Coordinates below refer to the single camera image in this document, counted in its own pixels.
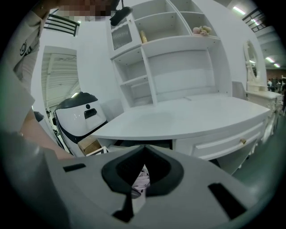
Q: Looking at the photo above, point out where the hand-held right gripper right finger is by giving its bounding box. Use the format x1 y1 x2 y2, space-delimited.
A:
134 144 266 229

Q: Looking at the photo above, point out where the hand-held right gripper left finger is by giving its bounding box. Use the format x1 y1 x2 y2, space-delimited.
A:
2 131 146 229

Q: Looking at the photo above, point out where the person's left forearm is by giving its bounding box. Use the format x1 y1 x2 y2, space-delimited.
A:
20 109 76 160

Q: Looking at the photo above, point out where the white drawer with gold knob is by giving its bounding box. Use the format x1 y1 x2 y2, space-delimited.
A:
193 130 262 157

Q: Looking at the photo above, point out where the white desk with drawers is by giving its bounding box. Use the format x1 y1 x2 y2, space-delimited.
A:
90 93 272 176

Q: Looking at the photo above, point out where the white desk shelf hutch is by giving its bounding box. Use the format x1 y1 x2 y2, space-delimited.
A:
106 0 232 110

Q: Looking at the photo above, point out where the brown cardboard box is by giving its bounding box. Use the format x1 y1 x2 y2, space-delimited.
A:
77 136 103 157

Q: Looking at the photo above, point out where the smaller white and black machine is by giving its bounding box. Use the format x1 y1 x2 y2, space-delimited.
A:
54 91 109 144

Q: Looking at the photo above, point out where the person's beige sweatshirt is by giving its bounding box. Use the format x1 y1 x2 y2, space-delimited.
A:
0 10 46 135

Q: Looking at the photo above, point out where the white office chair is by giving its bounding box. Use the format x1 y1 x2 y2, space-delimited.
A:
231 80 248 99

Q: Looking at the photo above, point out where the cream vanity table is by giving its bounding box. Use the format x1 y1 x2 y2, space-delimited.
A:
245 78 283 127

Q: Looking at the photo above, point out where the oval vanity mirror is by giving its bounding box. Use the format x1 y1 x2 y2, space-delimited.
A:
243 39 261 79

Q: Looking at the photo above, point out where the ribbed glass cabinet door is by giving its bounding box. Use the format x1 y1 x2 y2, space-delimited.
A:
110 23 133 51

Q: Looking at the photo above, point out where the pink plush toy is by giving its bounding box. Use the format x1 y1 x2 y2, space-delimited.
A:
192 25 212 36

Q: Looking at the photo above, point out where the person's face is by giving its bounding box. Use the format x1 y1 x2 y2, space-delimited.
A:
57 0 113 22

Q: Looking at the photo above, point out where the black metal frame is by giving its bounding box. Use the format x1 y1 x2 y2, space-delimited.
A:
43 13 80 37
242 7 269 34

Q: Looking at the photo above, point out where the black head camera mount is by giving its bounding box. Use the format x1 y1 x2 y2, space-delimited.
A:
109 0 134 26

